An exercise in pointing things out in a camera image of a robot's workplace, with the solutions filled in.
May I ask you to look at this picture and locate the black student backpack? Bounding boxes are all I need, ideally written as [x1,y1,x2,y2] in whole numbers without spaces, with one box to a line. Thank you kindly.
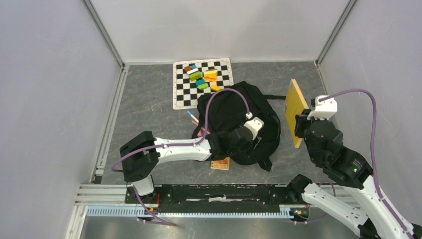
[192,81,286,171]

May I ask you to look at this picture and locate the yellow book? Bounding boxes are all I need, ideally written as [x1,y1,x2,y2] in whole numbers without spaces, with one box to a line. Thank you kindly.
[284,78,309,148]

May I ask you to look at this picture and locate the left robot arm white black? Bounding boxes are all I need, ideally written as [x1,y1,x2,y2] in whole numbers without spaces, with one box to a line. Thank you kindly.
[119,125,260,203]

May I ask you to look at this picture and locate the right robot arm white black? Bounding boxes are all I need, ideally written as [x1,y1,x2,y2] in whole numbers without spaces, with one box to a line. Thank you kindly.
[287,110,422,239]

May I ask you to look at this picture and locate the red pencil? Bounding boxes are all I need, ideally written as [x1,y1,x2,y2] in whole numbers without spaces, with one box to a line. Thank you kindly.
[191,120,211,134]

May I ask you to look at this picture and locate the blue white marker pen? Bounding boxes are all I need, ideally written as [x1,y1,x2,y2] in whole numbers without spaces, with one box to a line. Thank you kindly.
[187,111,199,123]

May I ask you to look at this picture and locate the small yellow toy block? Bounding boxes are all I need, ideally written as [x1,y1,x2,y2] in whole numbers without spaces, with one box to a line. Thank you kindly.
[210,85,221,92]

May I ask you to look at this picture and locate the light green toy block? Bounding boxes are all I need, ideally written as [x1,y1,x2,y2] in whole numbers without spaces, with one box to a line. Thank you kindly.
[198,83,209,90]

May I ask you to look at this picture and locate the teal toy block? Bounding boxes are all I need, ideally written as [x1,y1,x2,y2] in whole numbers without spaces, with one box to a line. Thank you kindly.
[195,79,206,87]

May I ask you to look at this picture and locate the yellow orange block stack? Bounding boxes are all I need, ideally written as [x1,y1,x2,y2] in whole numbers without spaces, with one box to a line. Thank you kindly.
[203,69,218,82]

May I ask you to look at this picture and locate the black white chessboard mat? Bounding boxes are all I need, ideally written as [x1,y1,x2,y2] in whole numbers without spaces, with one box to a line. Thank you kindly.
[172,58,234,110]

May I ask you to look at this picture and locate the green toy block stack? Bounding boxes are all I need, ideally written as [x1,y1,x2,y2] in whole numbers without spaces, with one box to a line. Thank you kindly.
[189,72,202,81]

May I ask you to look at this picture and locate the brown blue white block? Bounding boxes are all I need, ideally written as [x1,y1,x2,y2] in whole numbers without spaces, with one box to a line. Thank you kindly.
[184,64,199,75]

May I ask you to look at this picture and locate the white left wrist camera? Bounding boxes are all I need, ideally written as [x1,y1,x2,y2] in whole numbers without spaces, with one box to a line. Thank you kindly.
[243,113,264,140]

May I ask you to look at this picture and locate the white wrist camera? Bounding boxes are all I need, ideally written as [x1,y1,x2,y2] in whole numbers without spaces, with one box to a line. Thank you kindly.
[307,95,337,120]
[243,113,264,140]

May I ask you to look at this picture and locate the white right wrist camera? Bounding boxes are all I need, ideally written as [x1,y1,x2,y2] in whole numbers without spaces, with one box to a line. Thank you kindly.
[307,95,337,120]

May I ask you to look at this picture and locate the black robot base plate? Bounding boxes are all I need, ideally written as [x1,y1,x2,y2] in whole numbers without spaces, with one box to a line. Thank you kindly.
[141,184,307,213]

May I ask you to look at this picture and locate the slotted cable duct rail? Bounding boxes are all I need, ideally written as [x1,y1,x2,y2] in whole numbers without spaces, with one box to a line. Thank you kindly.
[86,205,294,219]

